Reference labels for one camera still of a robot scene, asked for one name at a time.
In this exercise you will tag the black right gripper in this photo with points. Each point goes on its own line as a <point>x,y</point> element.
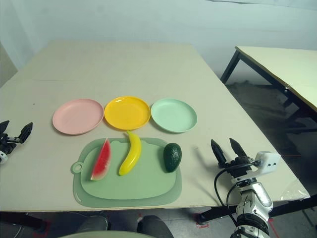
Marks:
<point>239,167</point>

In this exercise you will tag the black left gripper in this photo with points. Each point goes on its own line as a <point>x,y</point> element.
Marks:
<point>8,143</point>

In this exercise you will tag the dark green toy avocado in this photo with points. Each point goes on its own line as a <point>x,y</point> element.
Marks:
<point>172,157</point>

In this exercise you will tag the toy watermelon slice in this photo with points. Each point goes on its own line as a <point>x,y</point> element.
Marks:
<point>101,161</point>

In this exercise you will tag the yellow toy banana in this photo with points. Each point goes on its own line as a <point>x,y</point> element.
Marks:
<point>131,153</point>

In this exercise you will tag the pink round plate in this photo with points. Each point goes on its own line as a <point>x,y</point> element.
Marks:
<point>78,116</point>

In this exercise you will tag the mint green round plate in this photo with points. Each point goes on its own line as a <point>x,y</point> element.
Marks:
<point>173,115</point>

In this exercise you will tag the clear plastic bag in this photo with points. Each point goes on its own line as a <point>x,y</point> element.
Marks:
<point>294,191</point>

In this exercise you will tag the green cutting mat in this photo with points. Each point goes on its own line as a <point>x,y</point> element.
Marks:
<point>138,188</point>

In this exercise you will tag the dark grey robot right leg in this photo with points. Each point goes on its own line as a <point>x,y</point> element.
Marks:
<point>156,226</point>

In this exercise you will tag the dark grey robot leg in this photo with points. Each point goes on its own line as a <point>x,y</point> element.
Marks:
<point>94,224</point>
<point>156,226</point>

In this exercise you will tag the side table with black legs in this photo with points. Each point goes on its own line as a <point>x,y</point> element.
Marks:
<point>284,64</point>

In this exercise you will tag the yellow round plate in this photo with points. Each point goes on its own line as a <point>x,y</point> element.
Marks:
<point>127,112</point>

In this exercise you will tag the dark grey robot left leg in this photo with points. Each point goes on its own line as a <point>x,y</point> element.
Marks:
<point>94,224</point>

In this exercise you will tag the pale green robot torso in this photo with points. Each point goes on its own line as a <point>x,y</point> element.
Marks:
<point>99,234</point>

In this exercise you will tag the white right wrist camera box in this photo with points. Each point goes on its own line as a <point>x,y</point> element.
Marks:
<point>268,162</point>

